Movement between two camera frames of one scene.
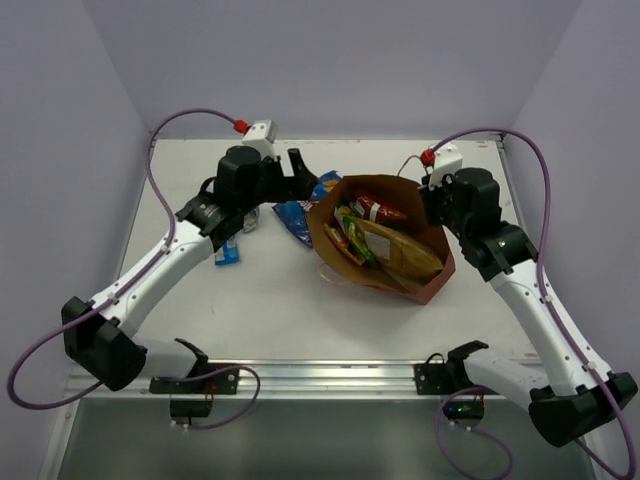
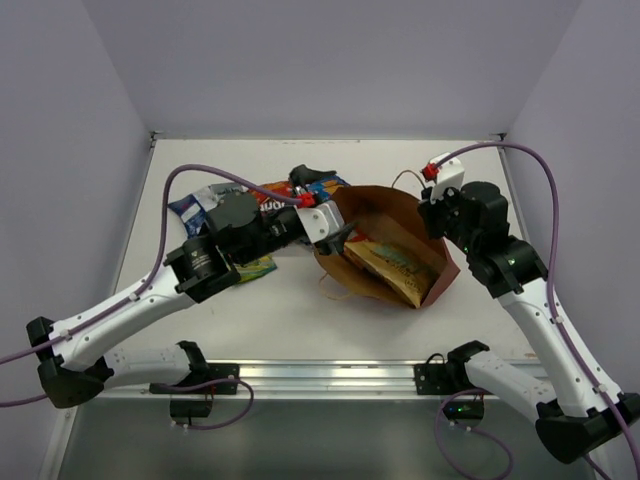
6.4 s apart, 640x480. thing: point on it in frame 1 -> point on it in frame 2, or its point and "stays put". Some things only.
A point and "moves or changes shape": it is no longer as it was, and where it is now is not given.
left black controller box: x=191 y=408 stays put
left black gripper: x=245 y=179 -> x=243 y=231
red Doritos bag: x=374 y=208 moves or changes shape
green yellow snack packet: x=355 y=233 -> x=256 y=269
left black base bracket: x=219 y=383 stays put
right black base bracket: x=439 y=377 stays put
